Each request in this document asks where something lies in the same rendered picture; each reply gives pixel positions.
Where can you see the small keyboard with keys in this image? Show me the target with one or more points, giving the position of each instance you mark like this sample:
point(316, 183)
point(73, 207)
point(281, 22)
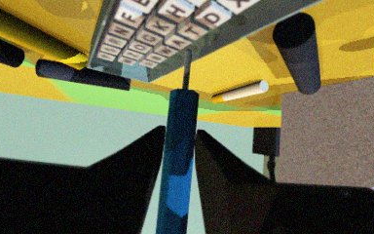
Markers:
point(145, 40)

